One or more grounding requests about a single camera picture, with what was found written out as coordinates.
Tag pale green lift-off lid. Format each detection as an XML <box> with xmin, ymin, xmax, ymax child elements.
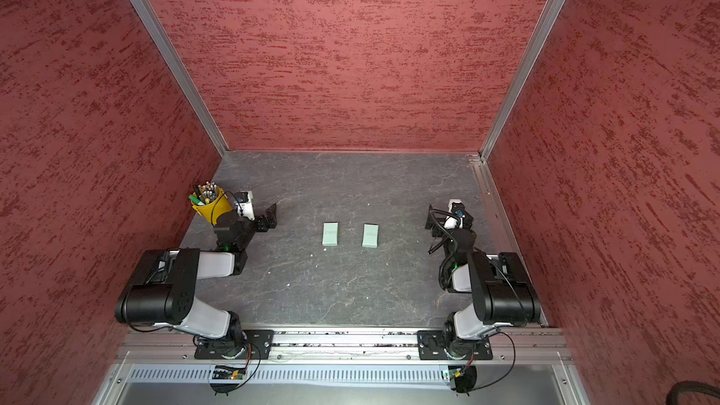
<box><xmin>362</xmin><ymin>223</ymin><xmax>379</xmax><ymax>249</ymax></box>

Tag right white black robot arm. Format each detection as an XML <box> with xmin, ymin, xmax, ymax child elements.
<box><xmin>417</xmin><ymin>200</ymin><xmax>542</xmax><ymax>361</ymax></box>

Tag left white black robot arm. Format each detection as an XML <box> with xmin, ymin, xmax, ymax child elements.
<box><xmin>114</xmin><ymin>204</ymin><xmax>278</xmax><ymax>360</ymax></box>

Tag pale green box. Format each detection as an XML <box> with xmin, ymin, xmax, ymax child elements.
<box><xmin>322</xmin><ymin>222</ymin><xmax>339</xmax><ymax>247</ymax></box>

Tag yellow pen cup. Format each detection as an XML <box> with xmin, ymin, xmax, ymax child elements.
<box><xmin>192</xmin><ymin>189</ymin><xmax>234</xmax><ymax>225</ymax></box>

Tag pens in cup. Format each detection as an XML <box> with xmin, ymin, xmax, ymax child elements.
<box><xmin>189</xmin><ymin>182</ymin><xmax>219</xmax><ymax>206</ymax></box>

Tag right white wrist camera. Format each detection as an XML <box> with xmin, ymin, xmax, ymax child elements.
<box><xmin>444</xmin><ymin>199</ymin><xmax>474</xmax><ymax>230</ymax></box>

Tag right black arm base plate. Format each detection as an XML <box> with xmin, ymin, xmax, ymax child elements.
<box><xmin>416</xmin><ymin>330</ymin><xmax>493</xmax><ymax>361</ymax></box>

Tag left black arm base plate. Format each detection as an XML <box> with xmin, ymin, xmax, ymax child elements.
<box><xmin>194</xmin><ymin>329</ymin><xmax>275</xmax><ymax>361</ymax></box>

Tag front aluminium rail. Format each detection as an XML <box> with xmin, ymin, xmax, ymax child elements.
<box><xmin>114</xmin><ymin>325</ymin><xmax>575</xmax><ymax>366</ymax></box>

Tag right aluminium corner post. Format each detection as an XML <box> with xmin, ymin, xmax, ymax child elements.
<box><xmin>479</xmin><ymin>0</ymin><xmax>566</xmax><ymax>163</ymax></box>

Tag aluminium corner post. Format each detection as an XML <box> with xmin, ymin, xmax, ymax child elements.
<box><xmin>479</xmin><ymin>0</ymin><xmax>566</xmax><ymax>163</ymax></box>
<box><xmin>129</xmin><ymin>0</ymin><xmax>230</xmax><ymax>158</ymax></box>

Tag left aluminium corner post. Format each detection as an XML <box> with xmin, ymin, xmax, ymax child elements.
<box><xmin>129</xmin><ymin>0</ymin><xmax>230</xmax><ymax>158</ymax></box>

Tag black cable bottom right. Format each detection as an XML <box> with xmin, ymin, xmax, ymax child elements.
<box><xmin>667</xmin><ymin>381</ymin><xmax>720</xmax><ymax>405</ymax></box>

